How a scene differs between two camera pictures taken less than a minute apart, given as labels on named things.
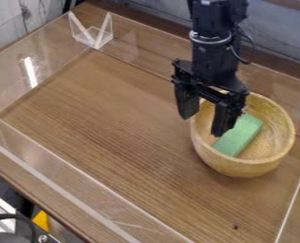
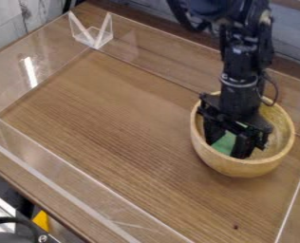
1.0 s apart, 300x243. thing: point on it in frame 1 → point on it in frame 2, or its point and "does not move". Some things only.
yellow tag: x=42 y=220 does not move
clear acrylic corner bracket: x=91 y=37 does not move
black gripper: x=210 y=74 → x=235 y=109
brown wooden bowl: x=264 y=150 does not move
